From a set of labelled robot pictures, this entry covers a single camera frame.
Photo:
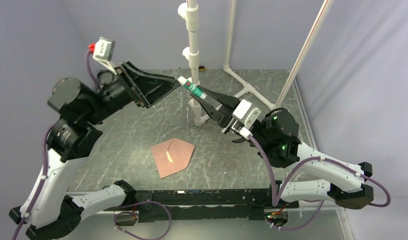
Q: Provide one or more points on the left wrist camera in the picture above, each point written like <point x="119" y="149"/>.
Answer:
<point x="102" y="52"/>

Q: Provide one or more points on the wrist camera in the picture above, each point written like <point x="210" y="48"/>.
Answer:
<point x="102" y="52"/>
<point x="244" y="116"/>

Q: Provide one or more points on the pink brown envelope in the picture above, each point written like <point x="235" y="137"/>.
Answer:
<point x="181" y="153"/>

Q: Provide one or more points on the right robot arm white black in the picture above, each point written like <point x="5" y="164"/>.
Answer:
<point x="276" y="139"/>

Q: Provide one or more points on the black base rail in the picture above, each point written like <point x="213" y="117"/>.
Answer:
<point x="198" y="204"/>

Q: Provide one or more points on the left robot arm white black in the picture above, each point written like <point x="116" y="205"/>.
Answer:
<point x="49" y="212"/>

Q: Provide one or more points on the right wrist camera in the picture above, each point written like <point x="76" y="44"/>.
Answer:
<point x="244" y="116"/>

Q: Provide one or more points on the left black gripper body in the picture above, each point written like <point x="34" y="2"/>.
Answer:
<point x="128" y="78"/>

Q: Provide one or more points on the cream paper letter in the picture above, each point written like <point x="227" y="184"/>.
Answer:
<point x="169" y="157"/>

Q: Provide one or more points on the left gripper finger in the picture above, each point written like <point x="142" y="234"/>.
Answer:
<point x="156" y="89"/>
<point x="136" y="73"/>

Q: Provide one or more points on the green glue stick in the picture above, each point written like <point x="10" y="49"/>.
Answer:
<point x="191" y="87"/>

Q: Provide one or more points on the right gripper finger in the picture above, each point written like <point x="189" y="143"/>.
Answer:
<point x="215" y="110"/>
<point x="225" y="100"/>

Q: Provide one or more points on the white PVC pipe frame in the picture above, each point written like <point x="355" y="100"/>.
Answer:
<point x="189" y="12"/>

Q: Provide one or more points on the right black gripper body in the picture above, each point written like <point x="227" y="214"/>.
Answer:
<point x="229" y="112"/>

